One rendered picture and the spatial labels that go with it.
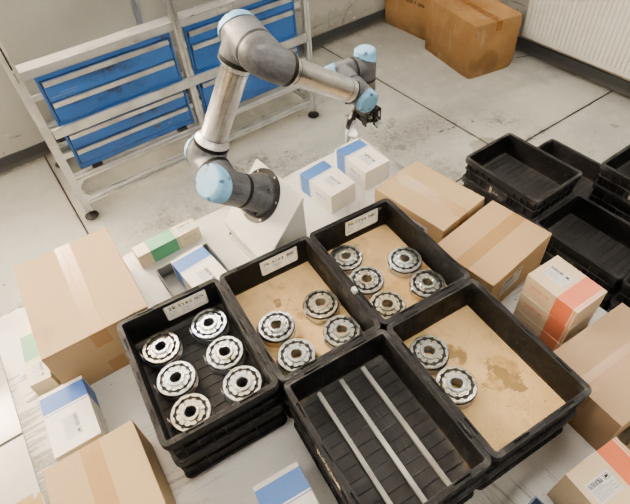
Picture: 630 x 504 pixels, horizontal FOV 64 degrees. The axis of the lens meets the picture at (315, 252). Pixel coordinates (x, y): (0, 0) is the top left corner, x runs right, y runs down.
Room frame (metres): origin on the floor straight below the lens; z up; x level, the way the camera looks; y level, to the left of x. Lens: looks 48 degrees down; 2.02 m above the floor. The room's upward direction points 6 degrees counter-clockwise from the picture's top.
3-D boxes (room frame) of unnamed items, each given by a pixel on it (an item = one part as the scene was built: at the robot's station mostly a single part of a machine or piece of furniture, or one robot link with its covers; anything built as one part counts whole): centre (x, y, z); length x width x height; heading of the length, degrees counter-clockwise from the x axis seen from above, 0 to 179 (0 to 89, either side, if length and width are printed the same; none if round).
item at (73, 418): (0.63, 0.70, 0.75); 0.20 x 0.12 x 0.09; 28
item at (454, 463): (0.47, -0.11, 0.87); 0.40 x 0.30 x 0.11; 26
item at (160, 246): (1.30, 0.53, 0.73); 0.24 x 0.06 x 0.06; 122
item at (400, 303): (0.83, -0.19, 0.86); 0.10 x 0.10 x 0.01
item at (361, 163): (1.62, -0.22, 0.75); 0.20 x 0.12 x 0.09; 31
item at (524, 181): (1.69, -0.94, 0.37); 0.40 x 0.30 x 0.45; 31
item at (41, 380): (0.86, 0.88, 0.73); 0.24 x 0.06 x 0.06; 26
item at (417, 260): (0.99, -0.27, 0.86); 0.10 x 0.10 x 0.01
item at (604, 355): (0.59, -0.74, 0.78); 0.30 x 0.22 x 0.16; 118
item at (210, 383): (0.70, 0.34, 0.87); 0.40 x 0.30 x 0.11; 26
